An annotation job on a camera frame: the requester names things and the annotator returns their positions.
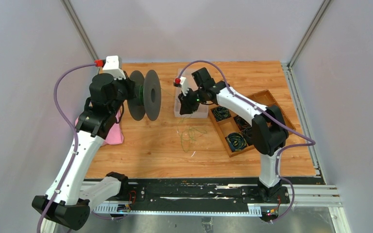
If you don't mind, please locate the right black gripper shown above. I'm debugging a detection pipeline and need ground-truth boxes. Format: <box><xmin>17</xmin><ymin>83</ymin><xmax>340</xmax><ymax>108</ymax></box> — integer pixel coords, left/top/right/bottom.
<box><xmin>178</xmin><ymin>88</ymin><xmax>205</xmax><ymax>116</ymax></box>

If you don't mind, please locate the green wire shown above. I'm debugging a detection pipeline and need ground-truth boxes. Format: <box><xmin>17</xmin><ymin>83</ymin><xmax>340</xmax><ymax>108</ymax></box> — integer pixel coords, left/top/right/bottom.
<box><xmin>138</xmin><ymin>84</ymin><xmax>208</xmax><ymax>154</ymax></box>

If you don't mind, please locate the dark grey perforated spool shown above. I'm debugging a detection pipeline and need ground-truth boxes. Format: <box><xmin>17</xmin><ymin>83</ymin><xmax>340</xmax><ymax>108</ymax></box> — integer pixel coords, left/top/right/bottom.
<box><xmin>127</xmin><ymin>70</ymin><xmax>162</xmax><ymax>121</ymax></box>

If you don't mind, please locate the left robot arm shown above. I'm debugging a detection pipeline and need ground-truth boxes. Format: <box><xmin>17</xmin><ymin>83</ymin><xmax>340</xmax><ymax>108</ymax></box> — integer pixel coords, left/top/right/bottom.
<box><xmin>32</xmin><ymin>73</ymin><xmax>135</xmax><ymax>231</ymax></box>

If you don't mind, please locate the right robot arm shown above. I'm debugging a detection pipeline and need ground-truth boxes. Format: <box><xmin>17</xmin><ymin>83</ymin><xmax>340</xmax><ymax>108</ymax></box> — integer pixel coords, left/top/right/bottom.
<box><xmin>173</xmin><ymin>68</ymin><xmax>288</xmax><ymax>202</ymax></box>

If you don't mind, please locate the translucent plastic tray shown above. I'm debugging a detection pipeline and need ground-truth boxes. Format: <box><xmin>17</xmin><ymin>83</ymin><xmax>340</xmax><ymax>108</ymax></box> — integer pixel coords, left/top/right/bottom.
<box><xmin>174</xmin><ymin>68</ymin><xmax>209</xmax><ymax>118</ymax></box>

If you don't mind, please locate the pink cloth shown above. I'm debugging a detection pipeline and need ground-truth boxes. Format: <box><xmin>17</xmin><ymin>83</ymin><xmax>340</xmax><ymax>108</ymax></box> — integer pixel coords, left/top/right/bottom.
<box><xmin>74</xmin><ymin>109</ymin><xmax>125</xmax><ymax>147</ymax></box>

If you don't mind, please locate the wooden compartment tray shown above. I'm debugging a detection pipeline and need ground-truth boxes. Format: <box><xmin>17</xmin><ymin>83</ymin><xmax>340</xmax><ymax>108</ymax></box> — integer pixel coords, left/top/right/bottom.
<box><xmin>208</xmin><ymin>90</ymin><xmax>296</xmax><ymax>157</ymax></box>

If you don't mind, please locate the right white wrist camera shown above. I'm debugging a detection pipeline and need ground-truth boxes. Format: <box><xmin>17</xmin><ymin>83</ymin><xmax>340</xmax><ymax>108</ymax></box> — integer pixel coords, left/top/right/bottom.
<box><xmin>173</xmin><ymin>76</ymin><xmax>190</xmax><ymax>97</ymax></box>

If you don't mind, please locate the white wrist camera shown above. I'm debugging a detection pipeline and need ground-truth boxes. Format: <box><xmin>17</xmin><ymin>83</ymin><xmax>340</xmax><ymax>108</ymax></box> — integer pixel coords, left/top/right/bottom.
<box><xmin>102</xmin><ymin>55</ymin><xmax>127</xmax><ymax>80</ymax></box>
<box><xmin>173</xmin><ymin>76</ymin><xmax>190</xmax><ymax>97</ymax></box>

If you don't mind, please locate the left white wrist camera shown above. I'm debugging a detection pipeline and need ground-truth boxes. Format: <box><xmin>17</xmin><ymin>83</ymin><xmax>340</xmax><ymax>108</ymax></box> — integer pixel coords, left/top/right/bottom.
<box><xmin>102</xmin><ymin>55</ymin><xmax>127</xmax><ymax>80</ymax></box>

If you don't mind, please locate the coiled cable blue green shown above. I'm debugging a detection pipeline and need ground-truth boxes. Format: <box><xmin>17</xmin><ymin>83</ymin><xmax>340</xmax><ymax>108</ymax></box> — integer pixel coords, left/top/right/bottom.
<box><xmin>211</xmin><ymin>106</ymin><xmax>231</xmax><ymax>122</ymax></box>

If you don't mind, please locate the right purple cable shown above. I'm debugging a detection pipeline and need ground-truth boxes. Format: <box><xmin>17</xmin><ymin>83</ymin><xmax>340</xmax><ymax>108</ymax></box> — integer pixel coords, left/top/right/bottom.
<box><xmin>175</xmin><ymin>60</ymin><xmax>317</xmax><ymax>222</ymax></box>

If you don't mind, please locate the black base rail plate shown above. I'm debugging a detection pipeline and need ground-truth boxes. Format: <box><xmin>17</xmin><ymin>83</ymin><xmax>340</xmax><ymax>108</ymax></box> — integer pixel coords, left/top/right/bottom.
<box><xmin>110</xmin><ymin>177</ymin><xmax>290</xmax><ymax>213</ymax></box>

